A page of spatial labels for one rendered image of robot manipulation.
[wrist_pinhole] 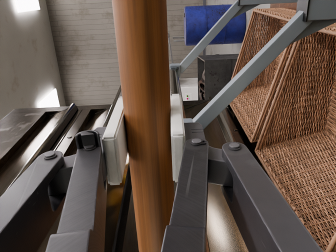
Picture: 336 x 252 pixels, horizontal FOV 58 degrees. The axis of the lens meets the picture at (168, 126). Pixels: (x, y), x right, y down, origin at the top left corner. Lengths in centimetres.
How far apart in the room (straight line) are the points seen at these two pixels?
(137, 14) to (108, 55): 925
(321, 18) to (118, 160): 47
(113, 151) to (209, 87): 346
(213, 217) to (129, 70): 82
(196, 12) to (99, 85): 561
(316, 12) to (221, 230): 61
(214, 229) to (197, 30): 392
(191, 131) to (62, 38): 949
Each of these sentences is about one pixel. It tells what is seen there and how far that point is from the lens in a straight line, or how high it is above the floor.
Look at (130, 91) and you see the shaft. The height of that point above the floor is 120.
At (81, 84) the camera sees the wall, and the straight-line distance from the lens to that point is 981.
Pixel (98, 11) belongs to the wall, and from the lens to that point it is 930.
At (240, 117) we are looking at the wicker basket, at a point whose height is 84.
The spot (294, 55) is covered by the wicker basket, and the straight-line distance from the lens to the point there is 115.
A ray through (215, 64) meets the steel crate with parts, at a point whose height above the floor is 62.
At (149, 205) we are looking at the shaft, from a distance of 21.
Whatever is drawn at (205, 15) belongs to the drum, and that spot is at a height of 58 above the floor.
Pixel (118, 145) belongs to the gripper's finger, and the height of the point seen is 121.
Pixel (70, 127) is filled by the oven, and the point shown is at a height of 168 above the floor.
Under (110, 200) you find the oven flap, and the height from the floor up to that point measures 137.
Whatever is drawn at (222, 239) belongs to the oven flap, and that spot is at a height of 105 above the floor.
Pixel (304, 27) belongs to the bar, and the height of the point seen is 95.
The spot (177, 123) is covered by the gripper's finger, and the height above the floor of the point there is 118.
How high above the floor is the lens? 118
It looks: level
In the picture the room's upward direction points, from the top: 93 degrees counter-clockwise
